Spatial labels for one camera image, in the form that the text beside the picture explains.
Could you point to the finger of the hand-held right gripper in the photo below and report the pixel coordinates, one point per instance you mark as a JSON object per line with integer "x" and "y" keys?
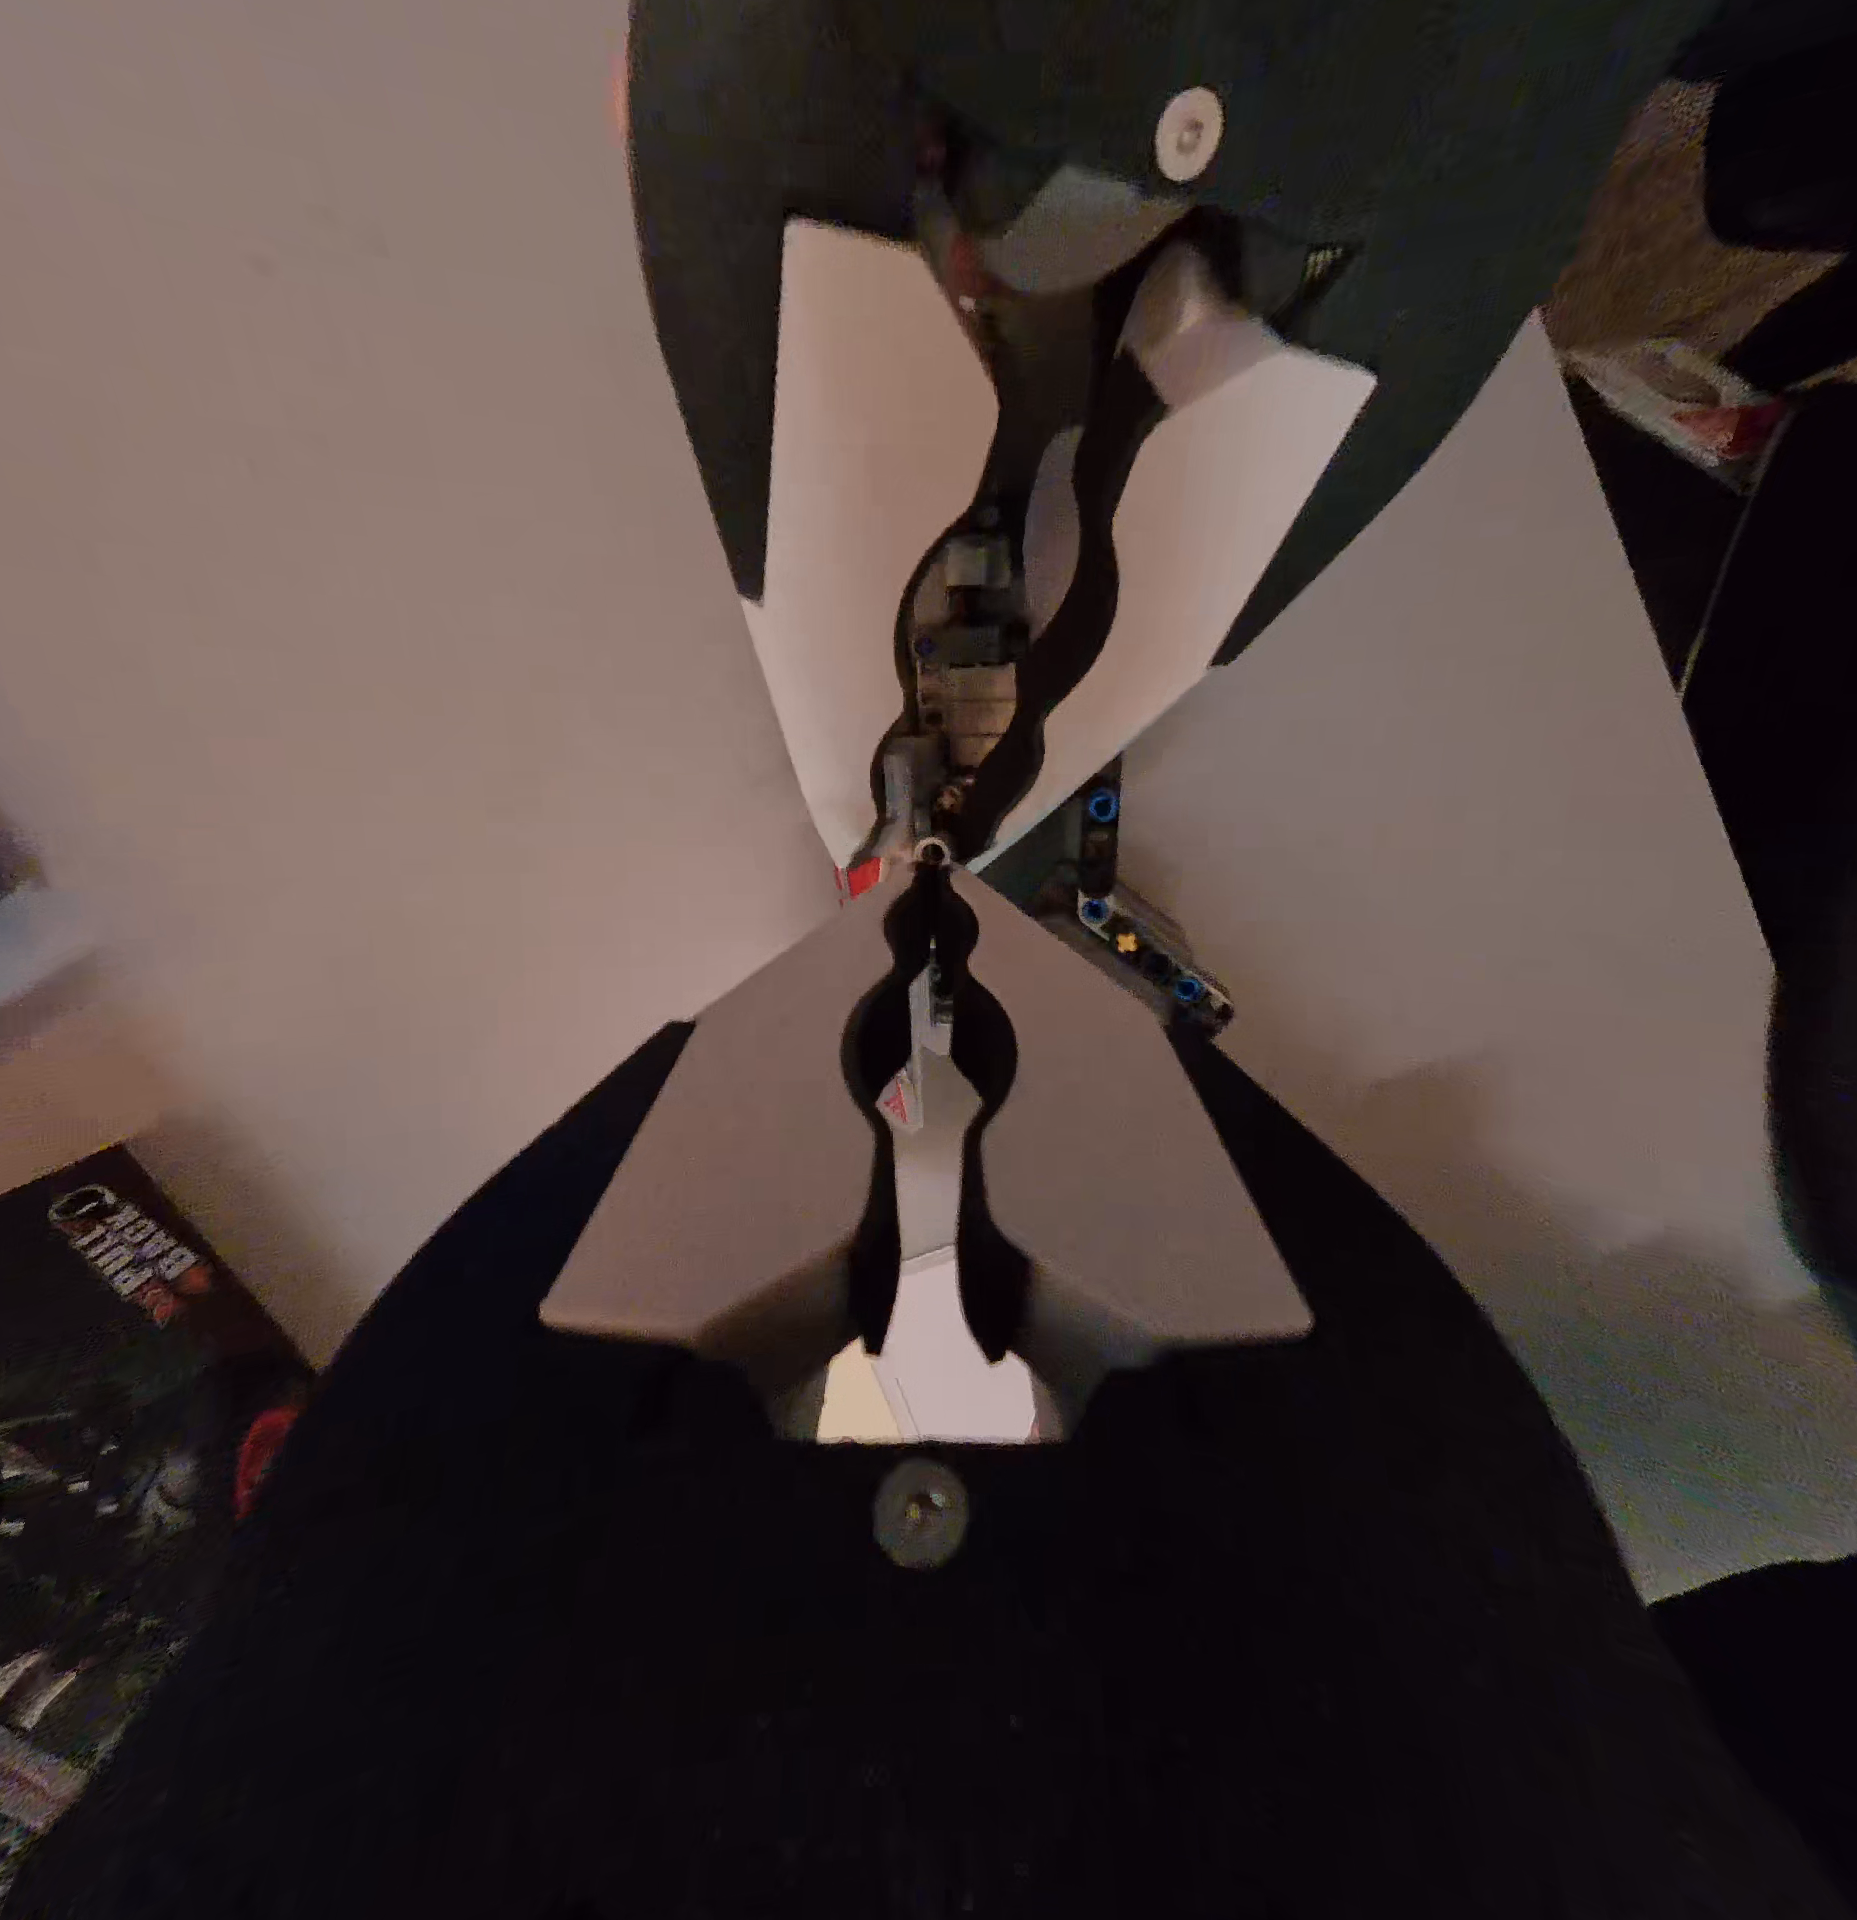
{"x": 853, "y": 450}
{"x": 1227, "y": 495}

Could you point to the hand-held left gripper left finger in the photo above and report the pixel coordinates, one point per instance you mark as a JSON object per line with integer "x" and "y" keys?
{"x": 732, "y": 1184}

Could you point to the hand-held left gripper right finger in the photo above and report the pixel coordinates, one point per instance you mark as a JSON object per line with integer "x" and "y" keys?
{"x": 1124, "y": 1184}

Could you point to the grey toy brick assembly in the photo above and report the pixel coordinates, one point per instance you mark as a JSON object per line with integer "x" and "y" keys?
{"x": 974, "y": 631}

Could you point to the white and red packet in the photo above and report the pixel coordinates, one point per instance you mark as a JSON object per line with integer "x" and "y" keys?
{"x": 1678, "y": 398}

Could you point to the black rounded object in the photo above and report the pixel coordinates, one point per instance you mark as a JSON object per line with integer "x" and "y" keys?
{"x": 1806, "y": 179}

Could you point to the black toy truck box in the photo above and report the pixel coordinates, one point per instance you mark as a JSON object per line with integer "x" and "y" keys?
{"x": 89, "y": 1426}

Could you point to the dark grey toy brick frame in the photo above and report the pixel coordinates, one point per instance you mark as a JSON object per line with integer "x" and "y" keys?
{"x": 1140, "y": 938}

